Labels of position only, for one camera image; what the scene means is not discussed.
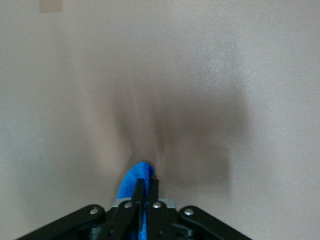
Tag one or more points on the brown tape square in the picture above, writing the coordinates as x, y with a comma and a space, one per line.
50, 5

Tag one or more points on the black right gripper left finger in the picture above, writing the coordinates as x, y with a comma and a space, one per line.
125, 220

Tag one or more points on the blue towel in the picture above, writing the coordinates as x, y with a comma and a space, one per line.
130, 182

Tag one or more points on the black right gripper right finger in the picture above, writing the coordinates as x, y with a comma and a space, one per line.
160, 225

